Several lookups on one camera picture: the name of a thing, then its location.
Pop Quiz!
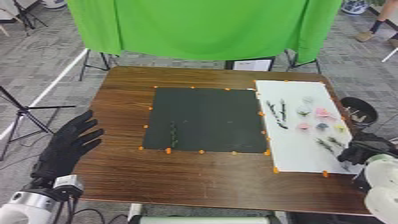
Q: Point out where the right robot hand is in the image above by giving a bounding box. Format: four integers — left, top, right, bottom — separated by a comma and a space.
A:
335, 133, 398, 167

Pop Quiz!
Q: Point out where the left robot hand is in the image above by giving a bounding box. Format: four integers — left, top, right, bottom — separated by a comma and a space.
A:
30, 109, 106, 183

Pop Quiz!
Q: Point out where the green sprig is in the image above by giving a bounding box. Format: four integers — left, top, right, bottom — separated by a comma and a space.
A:
327, 135, 346, 150
275, 98, 291, 130
264, 100, 279, 122
167, 121, 181, 149

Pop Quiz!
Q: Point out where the white sheet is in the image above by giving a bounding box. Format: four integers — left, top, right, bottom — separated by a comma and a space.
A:
252, 79, 362, 175

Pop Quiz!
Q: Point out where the black round container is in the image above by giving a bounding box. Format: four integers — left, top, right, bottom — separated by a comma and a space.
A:
339, 96, 380, 128

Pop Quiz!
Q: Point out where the black tripod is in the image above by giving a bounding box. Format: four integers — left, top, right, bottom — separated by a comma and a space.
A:
0, 85, 78, 162

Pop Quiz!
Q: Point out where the pink flower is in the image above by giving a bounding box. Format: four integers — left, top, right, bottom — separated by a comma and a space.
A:
312, 107, 335, 122

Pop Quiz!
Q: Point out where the dark mat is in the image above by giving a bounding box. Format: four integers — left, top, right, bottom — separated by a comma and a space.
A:
140, 86, 270, 154

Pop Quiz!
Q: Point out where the white framed board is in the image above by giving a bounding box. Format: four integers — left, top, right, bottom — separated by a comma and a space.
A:
224, 57, 277, 72

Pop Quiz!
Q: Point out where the pale grey bar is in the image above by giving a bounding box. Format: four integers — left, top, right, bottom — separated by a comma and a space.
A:
136, 215, 272, 224

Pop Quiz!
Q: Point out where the person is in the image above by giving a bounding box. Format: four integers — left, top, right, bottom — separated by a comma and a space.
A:
353, 18, 398, 48

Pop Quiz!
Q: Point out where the black cable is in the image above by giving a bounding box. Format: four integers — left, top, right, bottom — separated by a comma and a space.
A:
55, 196, 129, 224

